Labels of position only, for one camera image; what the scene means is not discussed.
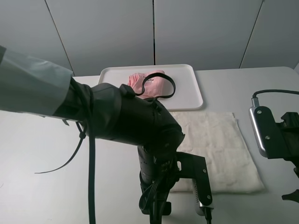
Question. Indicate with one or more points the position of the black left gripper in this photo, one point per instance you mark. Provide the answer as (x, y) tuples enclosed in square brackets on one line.
[(156, 180)]

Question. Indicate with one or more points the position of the pink towel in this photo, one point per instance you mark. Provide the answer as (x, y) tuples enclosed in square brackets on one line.
[(154, 87)]

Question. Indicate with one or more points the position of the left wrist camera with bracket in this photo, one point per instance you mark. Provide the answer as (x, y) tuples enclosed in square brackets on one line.
[(194, 167)]

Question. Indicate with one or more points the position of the white rectangular plastic tray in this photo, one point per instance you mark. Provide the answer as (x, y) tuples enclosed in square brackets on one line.
[(187, 95)]

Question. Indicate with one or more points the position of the cream white towel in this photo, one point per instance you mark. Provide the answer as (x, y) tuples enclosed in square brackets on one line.
[(217, 137)]

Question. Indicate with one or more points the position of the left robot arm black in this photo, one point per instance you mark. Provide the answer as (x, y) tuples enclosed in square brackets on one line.
[(35, 86)]

